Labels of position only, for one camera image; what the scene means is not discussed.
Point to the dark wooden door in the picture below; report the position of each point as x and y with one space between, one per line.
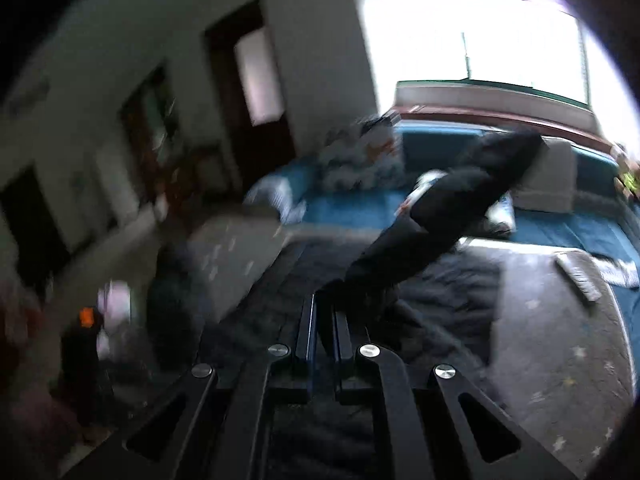
250 100

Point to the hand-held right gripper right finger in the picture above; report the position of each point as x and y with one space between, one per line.
343 345

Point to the panda plush toy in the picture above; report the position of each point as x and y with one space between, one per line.
625 170

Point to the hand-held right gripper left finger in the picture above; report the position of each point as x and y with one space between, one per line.
303 342

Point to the blue bed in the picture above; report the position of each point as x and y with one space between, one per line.
350 207

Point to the grey flat board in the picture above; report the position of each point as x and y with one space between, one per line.
580 277

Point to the grey star blanket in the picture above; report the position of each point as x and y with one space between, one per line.
545 360

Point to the window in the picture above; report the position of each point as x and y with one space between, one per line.
475 40

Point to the wooden shelf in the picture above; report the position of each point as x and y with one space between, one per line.
155 125

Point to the black puffer jacket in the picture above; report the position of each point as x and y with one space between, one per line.
450 185

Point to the blue headboard cushion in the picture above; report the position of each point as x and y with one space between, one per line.
435 142

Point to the large butterfly pillow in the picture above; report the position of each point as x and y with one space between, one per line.
360 157

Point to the grey white cushion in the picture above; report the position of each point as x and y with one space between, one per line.
547 175

